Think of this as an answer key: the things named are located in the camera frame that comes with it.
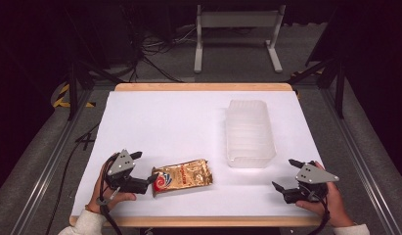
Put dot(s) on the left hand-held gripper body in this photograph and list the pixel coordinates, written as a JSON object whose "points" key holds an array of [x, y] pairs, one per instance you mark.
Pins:
{"points": [[122, 164]]}

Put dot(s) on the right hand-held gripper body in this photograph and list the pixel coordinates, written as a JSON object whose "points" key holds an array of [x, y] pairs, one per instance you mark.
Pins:
{"points": [[311, 176]]}

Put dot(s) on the gold foil snack packet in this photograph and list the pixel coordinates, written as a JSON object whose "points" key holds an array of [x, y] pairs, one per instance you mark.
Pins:
{"points": [[182, 178]]}

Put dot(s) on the translucent plastic container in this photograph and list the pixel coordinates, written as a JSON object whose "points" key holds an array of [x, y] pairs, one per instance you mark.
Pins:
{"points": [[249, 133]]}

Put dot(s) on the person's left hand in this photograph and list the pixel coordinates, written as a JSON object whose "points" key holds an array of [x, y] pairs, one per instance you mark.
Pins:
{"points": [[102, 192]]}

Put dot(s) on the person's right hand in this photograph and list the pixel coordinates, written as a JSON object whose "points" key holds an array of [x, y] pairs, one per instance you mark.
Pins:
{"points": [[335, 205]]}

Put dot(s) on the white table cover sheet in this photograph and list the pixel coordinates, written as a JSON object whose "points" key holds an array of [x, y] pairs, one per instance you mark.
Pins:
{"points": [[175, 124]]}

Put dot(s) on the black tripod stand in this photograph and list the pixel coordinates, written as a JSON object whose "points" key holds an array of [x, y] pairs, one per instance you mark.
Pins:
{"points": [[73, 88], [339, 88]]}

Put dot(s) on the yellow black floor tape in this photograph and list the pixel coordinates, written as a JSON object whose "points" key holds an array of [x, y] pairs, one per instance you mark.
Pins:
{"points": [[63, 98]]}

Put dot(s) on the wooden table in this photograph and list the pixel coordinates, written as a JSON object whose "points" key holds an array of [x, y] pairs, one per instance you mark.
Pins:
{"points": [[201, 86]]}

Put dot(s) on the black curtain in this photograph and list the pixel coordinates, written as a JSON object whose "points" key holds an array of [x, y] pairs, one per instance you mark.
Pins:
{"points": [[378, 65], [22, 81]]}

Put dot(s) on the white metal stand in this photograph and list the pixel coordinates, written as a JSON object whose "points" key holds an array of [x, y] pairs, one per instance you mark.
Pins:
{"points": [[237, 19]]}

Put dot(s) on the aluminium floor rail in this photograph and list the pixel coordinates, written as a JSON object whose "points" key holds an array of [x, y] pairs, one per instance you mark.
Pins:
{"points": [[361, 163], [48, 163]]}

